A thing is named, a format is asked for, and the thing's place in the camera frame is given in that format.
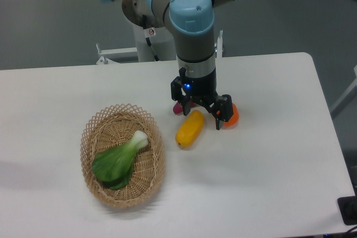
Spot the woven wicker basket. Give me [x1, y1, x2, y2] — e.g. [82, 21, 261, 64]
[80, 104, 165, 208]

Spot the purple sweet potato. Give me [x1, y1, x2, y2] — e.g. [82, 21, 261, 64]
[172, 102, 198, 115]

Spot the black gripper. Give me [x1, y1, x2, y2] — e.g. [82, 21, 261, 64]
[171, 68, 233, 130]

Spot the orange tangerine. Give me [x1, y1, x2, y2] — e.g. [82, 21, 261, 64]
[224, 103, 239, 128]

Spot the white table leg right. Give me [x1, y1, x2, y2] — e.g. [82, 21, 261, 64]
[330, 78, 356, 118]

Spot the black device at table edge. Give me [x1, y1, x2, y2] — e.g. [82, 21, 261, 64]
[337, 196, 356, 226]

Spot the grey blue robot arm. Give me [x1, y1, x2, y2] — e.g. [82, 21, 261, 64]
[105, 0, 234, 129]

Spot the yellow mango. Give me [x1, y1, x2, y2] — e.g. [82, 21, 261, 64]
[175, 110, 205, 148]

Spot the green bok choy vegetable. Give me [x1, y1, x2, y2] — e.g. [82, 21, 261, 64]
[92, 130, 148, 190]

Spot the white metal frame bracket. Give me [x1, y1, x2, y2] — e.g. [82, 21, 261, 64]
[95, 43, 138, 65]

